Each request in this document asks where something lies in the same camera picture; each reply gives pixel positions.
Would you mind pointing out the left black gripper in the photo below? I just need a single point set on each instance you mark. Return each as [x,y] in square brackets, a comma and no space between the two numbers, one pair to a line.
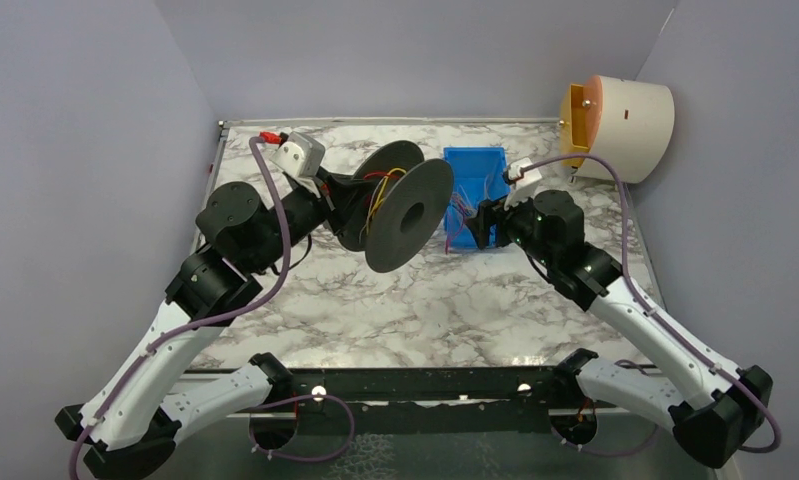
[337,201]

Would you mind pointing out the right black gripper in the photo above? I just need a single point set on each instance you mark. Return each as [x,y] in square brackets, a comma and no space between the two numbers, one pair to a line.
[491,222]

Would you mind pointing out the blue plastic bin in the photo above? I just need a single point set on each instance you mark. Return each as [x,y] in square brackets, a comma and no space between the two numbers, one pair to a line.
[478,176]

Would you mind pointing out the black cable spool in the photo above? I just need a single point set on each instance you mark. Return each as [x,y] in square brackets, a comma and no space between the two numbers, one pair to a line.
[398,200]

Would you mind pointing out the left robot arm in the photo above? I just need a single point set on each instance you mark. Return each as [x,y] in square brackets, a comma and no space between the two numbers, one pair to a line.
[132,427]

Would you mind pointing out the cream cylinder with orange face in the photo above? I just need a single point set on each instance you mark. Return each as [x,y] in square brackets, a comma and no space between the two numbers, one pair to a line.
[627,123]

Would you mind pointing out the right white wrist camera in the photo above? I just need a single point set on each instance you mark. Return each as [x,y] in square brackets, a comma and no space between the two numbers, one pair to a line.
[523,180]

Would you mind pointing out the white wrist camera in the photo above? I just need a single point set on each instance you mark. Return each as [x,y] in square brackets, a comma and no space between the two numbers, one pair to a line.
[300,156]
[523,180]

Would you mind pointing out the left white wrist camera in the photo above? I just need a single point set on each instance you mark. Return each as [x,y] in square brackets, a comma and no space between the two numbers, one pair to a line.
[300,156]

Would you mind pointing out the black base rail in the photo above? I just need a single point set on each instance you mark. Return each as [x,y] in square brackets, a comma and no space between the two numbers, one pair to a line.
[423,400]

